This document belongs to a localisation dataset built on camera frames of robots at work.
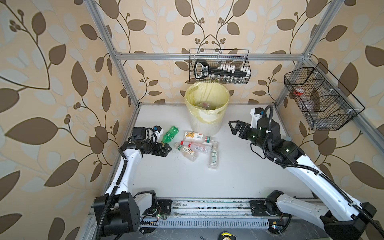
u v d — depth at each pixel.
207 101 1.05
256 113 0.61
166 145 0.74
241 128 0.61
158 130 0.74
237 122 0.62
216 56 0.90
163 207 0.74
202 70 0.84
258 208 0.73
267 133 0.48
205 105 0.92
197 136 0.96
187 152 0.88
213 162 0.85
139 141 0.58
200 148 0.91
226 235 0.65
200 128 1.02
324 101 0.74
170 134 0.97
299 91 0.81
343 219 0.39
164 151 0.73
